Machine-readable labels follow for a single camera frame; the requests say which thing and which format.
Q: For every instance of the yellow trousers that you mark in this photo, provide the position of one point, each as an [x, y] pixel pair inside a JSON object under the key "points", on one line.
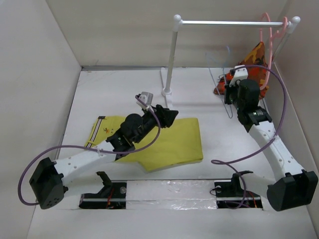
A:
{"points": [[179, 144]]}

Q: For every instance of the light blue wire hanger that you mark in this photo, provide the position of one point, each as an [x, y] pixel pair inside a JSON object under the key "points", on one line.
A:
{"points": [[222, 78]]}

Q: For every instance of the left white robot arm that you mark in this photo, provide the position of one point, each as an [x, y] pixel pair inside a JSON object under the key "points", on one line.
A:
{"points": [[50, 180]]}

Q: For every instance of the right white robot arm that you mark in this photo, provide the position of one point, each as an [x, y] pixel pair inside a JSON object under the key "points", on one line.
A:
{"points": [[293, 186]]}

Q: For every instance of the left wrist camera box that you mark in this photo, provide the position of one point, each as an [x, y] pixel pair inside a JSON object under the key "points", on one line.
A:
{"points": [[146, 98]]}

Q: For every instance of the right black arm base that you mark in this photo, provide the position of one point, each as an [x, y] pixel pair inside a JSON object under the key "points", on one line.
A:
{"points": [[229, 194]]}

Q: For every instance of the white clothes rack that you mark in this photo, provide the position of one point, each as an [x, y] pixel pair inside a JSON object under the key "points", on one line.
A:
{"points": [[278, 43]]}

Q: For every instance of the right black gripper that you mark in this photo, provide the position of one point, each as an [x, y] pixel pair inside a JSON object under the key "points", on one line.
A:
{"points": [[230, 88]]}

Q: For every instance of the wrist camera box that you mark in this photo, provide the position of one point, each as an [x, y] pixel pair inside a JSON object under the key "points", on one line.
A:
{"points": [[146, 98], [239, 73]]}

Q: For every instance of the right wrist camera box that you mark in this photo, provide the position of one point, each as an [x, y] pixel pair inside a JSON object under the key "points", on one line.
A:
{"points": [[239, 73]]}

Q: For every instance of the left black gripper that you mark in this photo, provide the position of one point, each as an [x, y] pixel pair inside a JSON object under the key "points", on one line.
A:
{"points": [[166, 115]]}

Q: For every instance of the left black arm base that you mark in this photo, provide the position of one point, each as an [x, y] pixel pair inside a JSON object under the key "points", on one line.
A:
{"points": [[112, 195]]}

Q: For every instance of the pink plastic hanger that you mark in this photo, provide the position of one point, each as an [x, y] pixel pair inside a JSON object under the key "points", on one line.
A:
{"points": [[277, 34]]}

